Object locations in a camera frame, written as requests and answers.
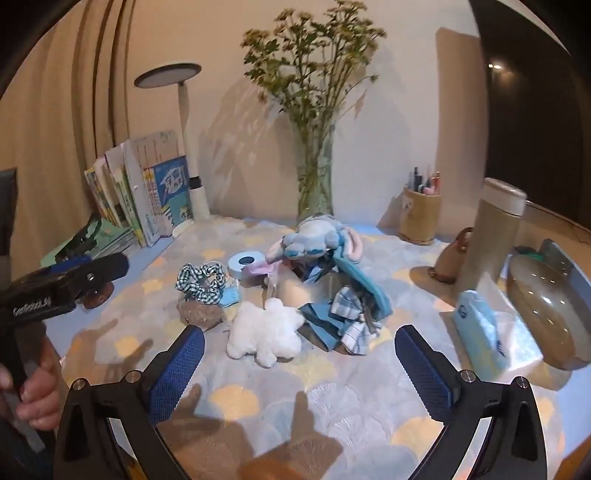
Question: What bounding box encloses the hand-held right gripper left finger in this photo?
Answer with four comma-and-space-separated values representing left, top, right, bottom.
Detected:
54, 325, 206, 480

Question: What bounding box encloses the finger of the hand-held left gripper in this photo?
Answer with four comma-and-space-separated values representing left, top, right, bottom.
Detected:
48, 255, 93, 278
65, 253, 131, 302

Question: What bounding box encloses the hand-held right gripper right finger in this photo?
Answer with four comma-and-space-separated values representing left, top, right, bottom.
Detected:
394, 325, 552, 480

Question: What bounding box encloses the brown fuzzy pom pom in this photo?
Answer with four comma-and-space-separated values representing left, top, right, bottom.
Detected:
178, 298, 228, 332

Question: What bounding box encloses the blue plaid scrunchie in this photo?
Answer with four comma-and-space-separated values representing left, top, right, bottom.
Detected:
174, 261, 227, 305

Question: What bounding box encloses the white plush toy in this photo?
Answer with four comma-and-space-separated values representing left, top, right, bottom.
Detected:
225, 298, 304, 368

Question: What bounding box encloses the blue plaid cloth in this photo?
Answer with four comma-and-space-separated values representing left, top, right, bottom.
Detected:
298, 286, 384, 356

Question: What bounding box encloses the teal blue cloth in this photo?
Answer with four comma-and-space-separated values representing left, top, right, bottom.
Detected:
332, 244, 393, 321

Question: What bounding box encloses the blue plush toy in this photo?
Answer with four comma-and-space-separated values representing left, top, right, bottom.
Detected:
265, 215, 363, 265

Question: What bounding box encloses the person's left hand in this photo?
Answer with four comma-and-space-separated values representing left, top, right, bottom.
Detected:
0, 357, 62, 431

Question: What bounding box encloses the brown round object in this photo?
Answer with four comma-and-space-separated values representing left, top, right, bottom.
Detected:
78, 282, 115, 309

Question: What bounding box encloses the green folder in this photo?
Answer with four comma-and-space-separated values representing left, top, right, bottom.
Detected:
41, 217, 139, 269

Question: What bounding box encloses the black metal clip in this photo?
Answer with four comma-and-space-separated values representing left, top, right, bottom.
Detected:
69, 217, 103, 252

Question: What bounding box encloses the blue tissue pack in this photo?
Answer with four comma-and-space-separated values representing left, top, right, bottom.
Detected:
455, 290, 509, 372

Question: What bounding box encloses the black flat panel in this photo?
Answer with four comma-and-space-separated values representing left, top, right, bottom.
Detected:
0, 168, 17, 278

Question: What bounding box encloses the row of books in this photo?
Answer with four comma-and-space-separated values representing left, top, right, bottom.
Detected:
84, 130, 193, 248

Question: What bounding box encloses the white plastic sheet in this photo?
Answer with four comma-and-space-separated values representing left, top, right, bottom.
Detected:
485, 277, 546, 366

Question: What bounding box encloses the light blue tape roll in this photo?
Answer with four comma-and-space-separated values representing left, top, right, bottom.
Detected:
228, 250, 266, 278

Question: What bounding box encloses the pink small cloth item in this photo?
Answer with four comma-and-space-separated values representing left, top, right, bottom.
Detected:
245, 261, 282, 278

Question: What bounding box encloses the beige curtain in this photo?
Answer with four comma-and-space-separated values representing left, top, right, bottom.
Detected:
0, 0, 148, 278

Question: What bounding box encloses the wooden pen holder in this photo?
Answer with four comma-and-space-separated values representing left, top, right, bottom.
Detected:
399, 187, 443, 246

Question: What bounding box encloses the grey ribbed object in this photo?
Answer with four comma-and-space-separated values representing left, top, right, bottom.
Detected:
538, 239, 591, 319

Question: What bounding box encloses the bunch of pens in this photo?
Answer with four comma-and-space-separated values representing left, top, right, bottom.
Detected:
406, 164, 441, 195

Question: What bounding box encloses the white desk lamp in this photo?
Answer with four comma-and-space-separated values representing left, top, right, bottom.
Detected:
134, 64, 211, 219

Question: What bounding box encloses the clear glass vase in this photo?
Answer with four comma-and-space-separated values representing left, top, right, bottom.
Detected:
295, 124, 335, 223

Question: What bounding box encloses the dried flower bouquet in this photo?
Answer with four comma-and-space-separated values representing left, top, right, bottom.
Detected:
240, 0, 387, 144

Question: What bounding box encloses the black wall television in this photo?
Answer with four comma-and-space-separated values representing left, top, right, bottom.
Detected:
468, 0, 591, 217

